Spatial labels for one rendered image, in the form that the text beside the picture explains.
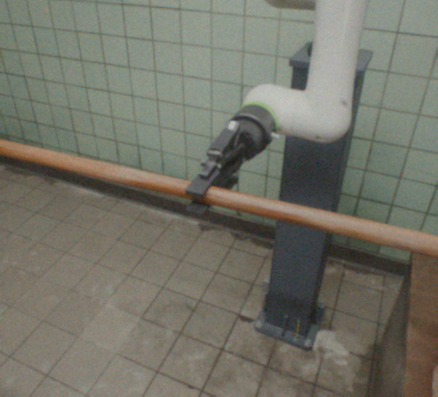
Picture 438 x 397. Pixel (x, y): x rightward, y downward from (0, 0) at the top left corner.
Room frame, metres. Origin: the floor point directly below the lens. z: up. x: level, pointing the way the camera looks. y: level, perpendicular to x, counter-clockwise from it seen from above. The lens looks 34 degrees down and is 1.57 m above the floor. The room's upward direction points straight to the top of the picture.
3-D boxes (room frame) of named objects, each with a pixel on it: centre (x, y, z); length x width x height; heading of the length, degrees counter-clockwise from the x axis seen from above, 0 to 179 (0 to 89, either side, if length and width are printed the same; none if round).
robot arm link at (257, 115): (0.76, -0.08, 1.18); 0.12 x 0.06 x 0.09; 66
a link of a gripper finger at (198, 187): (0.55, 0.02, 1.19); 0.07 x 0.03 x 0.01; 156
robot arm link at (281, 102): (0.85, -0.12, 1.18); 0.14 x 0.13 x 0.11; 156
